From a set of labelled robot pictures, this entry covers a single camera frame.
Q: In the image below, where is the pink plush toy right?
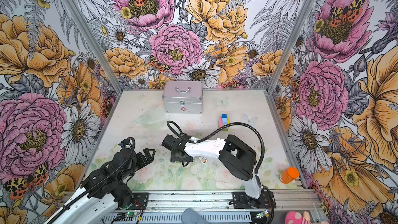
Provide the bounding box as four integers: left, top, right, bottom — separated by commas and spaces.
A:
285, 211, 313, 224

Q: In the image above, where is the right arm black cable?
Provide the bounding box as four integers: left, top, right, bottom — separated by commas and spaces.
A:
166, 120, 276, 224

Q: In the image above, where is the silver first aid case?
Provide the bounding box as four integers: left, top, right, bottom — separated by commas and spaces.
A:
162, 80, 204, 114

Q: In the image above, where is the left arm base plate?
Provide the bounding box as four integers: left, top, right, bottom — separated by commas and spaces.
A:
127, 192, 149, 211

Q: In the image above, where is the grey blue cloth object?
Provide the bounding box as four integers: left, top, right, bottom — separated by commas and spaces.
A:
181, 208, 208, 224

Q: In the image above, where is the pink wood block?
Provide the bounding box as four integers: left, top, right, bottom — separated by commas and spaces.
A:
218, 117, 223, 127

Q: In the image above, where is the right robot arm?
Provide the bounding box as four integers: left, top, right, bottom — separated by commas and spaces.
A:
161, 134, 263, 208

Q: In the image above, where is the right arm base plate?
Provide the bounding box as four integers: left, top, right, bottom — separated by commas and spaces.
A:
229, 190, 276, 209

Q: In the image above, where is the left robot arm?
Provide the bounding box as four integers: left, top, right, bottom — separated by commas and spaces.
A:
46, 147, 155, 224

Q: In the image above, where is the aluminium front rail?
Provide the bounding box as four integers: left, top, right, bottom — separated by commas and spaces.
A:
96, 189, 327, 224

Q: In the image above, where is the small orange white toy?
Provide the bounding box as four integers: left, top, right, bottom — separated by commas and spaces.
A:
199, 156, 207, 164

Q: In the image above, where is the orange pill bottle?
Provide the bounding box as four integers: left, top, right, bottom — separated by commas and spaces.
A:
279, 167, 300, 184

